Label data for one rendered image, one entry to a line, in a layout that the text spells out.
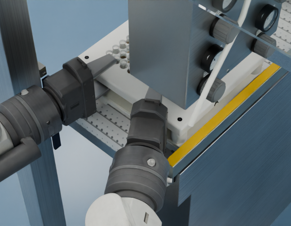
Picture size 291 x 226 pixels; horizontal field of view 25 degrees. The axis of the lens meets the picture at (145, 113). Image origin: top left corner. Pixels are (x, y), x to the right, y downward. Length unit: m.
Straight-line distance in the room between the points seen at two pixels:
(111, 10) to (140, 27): 1.88
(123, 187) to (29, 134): 0.19
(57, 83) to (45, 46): 1.53
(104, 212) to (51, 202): 0.54
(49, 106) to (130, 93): 0.14
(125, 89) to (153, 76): 0.22
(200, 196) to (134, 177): 0.46
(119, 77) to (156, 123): 0.16
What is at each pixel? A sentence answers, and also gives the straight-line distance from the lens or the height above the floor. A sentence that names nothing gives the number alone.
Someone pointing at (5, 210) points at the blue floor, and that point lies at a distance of 2.13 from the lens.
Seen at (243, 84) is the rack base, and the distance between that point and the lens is 1.18.
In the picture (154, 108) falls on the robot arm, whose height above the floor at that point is 1.02.
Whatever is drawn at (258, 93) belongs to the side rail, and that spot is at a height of 0.91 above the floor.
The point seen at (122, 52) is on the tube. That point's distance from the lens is 1.16.
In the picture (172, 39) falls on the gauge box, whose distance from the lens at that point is 0.81.
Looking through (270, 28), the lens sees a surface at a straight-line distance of 0.60.
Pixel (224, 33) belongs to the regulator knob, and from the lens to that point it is 0.81.
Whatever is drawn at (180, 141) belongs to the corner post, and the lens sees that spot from 1.08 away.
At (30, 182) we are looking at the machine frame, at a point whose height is 0.67.
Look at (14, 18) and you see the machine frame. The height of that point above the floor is 1.10.
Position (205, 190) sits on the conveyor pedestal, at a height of 0.62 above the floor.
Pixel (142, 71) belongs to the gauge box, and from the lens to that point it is 0.90.
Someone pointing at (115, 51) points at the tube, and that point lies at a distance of 1.16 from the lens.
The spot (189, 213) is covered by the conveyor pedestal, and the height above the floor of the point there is 0.59.
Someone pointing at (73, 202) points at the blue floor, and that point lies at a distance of 2.11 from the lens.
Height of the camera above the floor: 1.77
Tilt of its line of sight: 49 degrees down
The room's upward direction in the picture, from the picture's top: straight up
